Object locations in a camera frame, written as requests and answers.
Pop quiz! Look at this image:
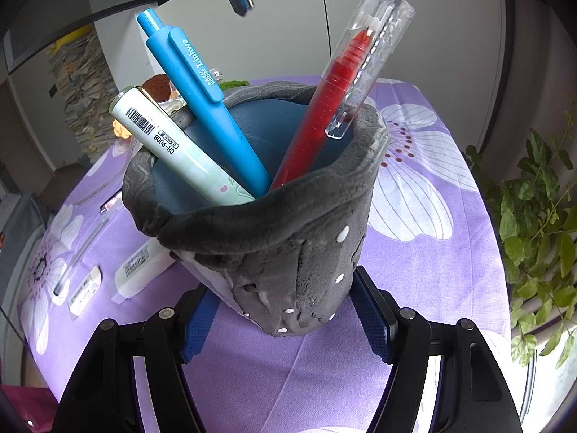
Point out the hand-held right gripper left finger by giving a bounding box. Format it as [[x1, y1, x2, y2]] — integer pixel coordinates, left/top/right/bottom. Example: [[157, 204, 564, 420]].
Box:
[[52, 289, 221, 433]]

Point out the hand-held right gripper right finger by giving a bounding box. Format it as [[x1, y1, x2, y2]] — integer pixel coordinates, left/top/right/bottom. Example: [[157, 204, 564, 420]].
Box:
[[352, 266, 524, 433]]

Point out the white correction tape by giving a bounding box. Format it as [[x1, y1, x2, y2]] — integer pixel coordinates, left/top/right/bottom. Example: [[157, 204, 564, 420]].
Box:
[[110, 239, 174, 303]]

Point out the grey dotted pen holder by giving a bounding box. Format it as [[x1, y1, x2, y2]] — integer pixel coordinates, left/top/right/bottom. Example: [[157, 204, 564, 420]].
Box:
[[122, 80, 392, 339]]

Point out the white eraser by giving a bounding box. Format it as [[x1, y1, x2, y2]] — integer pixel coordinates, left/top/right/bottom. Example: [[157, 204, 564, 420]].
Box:
[[67, 267, 102, 316]]

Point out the clear grey pen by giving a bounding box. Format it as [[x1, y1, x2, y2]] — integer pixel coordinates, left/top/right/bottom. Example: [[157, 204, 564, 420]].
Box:
[[53, 214, 111, 298]]

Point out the green white pen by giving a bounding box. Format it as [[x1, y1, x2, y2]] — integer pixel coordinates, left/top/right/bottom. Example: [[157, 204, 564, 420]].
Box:
[[108, 86, 255, 206]]

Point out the red clear pen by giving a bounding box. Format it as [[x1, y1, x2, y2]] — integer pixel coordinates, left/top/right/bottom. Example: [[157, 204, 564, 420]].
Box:
[[268, 0, 415, 190]]

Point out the purple floral tablecloth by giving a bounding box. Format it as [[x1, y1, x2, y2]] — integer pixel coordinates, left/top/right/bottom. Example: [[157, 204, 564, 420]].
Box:
[[0, 76, 512, 433]]

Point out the green potted plant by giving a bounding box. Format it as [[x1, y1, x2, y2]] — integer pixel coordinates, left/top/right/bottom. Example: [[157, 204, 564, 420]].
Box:
[[464, 99, 577, 368]]

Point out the tall pile of papers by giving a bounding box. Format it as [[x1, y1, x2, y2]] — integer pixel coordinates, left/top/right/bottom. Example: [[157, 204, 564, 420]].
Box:
[[47, 31, 115, 163]]

